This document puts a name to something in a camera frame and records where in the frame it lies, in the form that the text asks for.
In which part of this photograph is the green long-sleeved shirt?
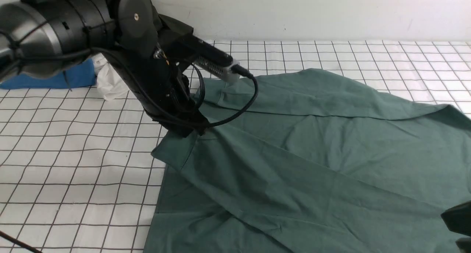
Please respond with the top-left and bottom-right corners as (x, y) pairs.
(144, 69), (470, 253)

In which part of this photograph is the blue garment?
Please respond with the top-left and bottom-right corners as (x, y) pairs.
(0, 59), (96, 89)

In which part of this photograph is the white garment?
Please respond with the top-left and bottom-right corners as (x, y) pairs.
(92, 54), (129, 101)

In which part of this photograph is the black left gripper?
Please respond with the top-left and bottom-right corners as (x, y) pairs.
(107, 46), (209, 138)

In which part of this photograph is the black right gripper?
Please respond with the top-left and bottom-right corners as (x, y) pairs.
(441, 201), (471, 253)

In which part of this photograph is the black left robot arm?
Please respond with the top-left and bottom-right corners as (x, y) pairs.
(0, 0), (210, 137)

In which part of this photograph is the dark olive garment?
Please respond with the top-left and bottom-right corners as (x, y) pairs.
(148, 0), (194, 35)

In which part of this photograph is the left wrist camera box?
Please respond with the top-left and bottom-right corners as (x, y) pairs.
(162, 33), (240, 84)

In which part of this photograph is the black left camera cable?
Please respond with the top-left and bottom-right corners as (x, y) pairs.
(0, 47), (259, 129)

